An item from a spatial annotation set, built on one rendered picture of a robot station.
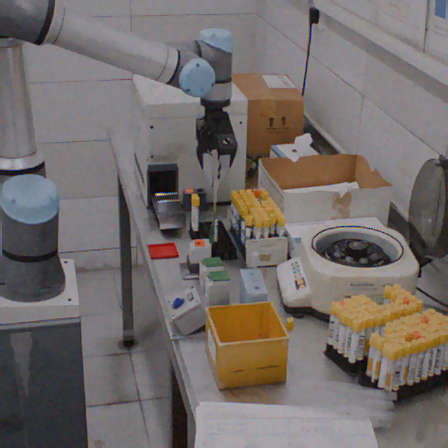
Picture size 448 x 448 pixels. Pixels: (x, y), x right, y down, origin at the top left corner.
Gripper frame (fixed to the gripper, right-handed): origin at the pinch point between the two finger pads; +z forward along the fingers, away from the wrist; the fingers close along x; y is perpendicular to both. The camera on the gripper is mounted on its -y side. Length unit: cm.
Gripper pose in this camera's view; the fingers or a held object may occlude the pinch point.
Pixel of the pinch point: (215, 182)
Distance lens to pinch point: 194.9
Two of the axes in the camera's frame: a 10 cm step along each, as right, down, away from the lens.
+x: -9.7, 0.7, -2.1
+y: -2.2, -4.2, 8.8
